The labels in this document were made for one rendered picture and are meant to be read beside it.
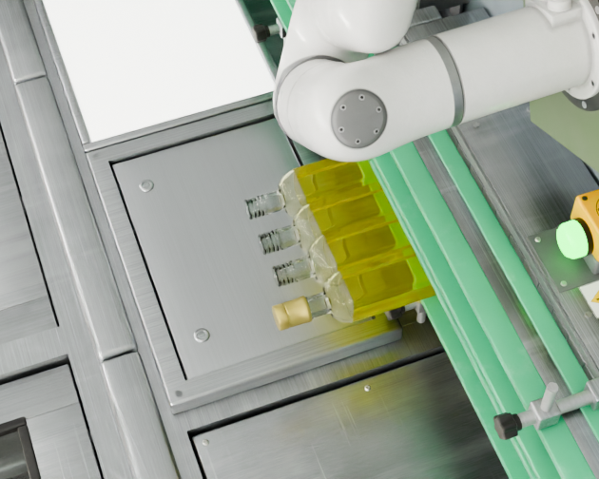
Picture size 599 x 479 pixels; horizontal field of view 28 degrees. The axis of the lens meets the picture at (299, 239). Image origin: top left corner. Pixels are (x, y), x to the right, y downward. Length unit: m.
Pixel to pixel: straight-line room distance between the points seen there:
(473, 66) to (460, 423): 0.62
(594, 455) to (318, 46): 0.53
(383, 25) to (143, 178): 0.77
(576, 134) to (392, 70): 0.27
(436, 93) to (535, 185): 0.34
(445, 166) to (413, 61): 0.35
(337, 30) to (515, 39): 0.18
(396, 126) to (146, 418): 0.64
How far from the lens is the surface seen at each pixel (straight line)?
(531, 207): 1.47
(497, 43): 1.22
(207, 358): 1.66
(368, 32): 1.16
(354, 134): 1.15
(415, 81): 1.18
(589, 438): 1.35
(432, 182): 1.50
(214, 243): 1.76
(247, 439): 1.64
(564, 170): 1.51
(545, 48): 1.23
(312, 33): 1.26
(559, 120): 1.39
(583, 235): 1.39
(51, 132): 1.94
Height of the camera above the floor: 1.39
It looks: 11 degrees down
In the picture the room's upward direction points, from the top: 107 degrees counter-clockwise
